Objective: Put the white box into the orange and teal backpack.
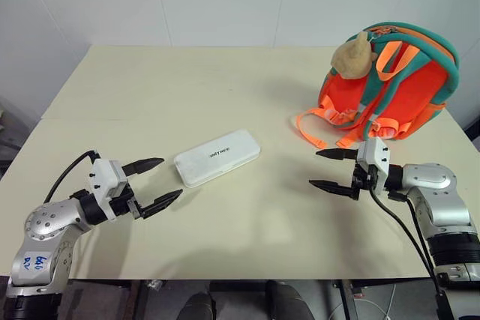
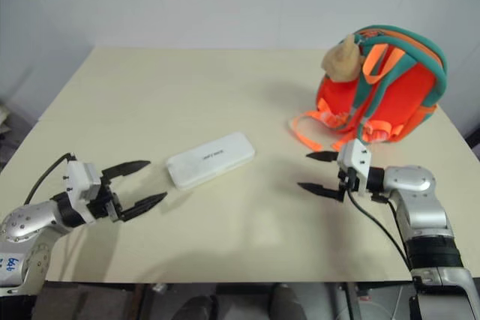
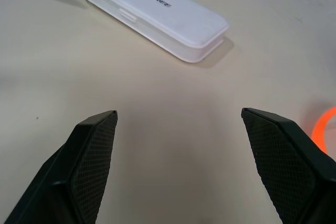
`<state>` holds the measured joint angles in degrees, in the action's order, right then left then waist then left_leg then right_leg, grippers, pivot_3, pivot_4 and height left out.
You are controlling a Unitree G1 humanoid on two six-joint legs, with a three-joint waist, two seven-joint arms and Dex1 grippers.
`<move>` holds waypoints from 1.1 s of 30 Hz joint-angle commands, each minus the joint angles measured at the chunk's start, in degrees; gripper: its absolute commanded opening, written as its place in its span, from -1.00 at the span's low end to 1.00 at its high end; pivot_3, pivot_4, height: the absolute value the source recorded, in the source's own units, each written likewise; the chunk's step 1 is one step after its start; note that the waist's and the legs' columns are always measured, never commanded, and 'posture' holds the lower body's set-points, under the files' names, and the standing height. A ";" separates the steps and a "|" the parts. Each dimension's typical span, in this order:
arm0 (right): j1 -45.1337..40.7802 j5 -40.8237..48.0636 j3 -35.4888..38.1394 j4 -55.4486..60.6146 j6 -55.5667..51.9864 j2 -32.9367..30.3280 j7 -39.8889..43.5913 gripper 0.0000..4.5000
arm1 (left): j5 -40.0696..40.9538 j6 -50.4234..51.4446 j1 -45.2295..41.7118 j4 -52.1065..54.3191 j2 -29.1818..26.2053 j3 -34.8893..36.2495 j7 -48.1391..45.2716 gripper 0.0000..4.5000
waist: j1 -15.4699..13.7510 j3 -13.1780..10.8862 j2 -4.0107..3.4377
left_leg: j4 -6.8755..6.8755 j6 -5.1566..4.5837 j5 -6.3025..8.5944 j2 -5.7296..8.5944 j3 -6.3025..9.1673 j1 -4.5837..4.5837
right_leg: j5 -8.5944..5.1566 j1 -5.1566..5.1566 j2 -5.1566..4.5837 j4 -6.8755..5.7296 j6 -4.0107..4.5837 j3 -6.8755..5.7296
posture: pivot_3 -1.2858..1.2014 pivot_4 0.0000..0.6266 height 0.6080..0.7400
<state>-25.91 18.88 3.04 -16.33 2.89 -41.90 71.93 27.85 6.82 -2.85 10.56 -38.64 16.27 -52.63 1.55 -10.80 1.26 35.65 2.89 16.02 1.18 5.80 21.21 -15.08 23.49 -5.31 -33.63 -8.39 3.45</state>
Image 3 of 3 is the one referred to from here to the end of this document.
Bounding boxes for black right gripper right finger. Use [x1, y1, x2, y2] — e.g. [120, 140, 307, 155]
[241, 107, 336, 224]

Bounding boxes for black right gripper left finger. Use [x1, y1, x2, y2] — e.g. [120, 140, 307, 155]
[4, 110, 118, 224]

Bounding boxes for white plastic case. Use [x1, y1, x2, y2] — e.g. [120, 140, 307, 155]
[79, 0, 230, 63]

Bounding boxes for orange ring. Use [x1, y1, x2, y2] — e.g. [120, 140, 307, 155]
[310, 105, 336, 154]

